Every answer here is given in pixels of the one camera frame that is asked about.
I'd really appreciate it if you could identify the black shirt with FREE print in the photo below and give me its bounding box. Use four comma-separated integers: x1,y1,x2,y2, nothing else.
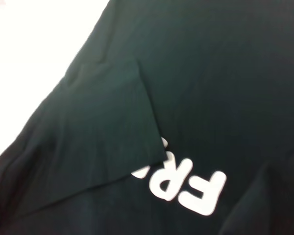
0,0,294,235

